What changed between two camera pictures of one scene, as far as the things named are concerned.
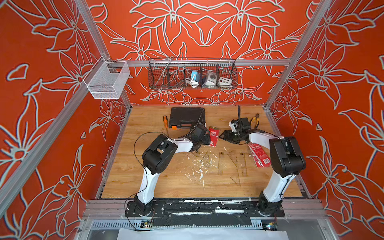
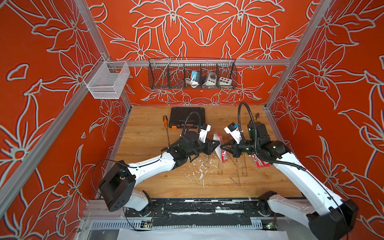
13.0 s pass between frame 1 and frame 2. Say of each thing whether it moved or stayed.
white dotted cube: stayed
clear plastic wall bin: stayed
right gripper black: moved
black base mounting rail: stayed
